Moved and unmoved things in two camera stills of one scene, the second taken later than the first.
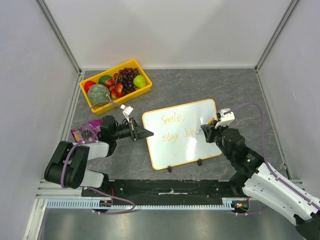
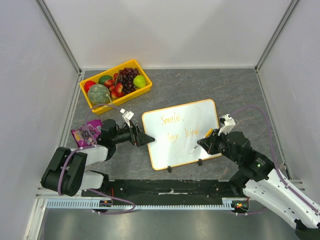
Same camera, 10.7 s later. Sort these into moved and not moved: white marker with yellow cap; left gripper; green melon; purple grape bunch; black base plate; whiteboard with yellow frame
Moved: white marker with yellow cap; left gripper
Not moved: purple grape bunch; whiteboard with yellow frame; black base plate; green melon
